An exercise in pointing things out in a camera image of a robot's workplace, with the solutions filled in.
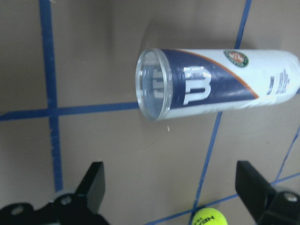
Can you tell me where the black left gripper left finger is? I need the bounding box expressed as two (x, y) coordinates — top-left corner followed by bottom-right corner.
(75, 162), (105, 214)

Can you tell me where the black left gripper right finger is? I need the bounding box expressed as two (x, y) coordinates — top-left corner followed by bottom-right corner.
(235, 160), (277, 213)

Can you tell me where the white blue tennis ball can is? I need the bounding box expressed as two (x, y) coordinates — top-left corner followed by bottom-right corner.
(135, 49), (300, 120)

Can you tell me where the Head yellow tennis ball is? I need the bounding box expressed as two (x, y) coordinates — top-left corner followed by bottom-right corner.
(192, 208), (228, 225)

